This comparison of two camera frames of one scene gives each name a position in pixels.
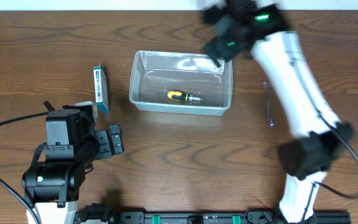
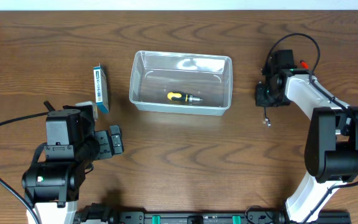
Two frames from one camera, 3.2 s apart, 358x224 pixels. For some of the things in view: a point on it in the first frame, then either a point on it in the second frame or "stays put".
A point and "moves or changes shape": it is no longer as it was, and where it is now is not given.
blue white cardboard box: x=101 y=90 stays put
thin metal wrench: x=271 y=121 moves or changes shape
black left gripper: x=103 y=144 stays put
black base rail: x=201 y=217 stays put
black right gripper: x=220 y=43 to x=261 y=101
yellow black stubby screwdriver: x=179 y=95 stays put
